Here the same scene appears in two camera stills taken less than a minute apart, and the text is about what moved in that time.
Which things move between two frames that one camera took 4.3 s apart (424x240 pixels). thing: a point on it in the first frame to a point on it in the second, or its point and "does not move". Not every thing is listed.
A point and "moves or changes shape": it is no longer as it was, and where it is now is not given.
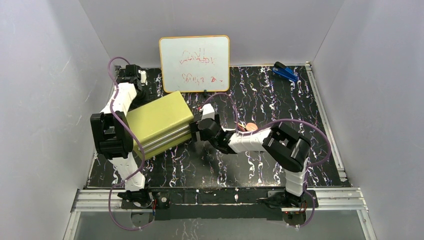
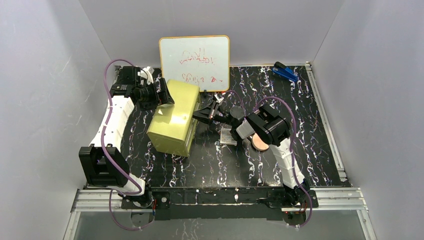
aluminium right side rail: [344, 178] does not move
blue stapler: [285, 71] does not move
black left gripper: [133, 75] to [164, 94]
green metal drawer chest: [161, 123] moves or changes shape
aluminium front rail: [343, 200] does not move
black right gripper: [195, 131] to [215, 113]
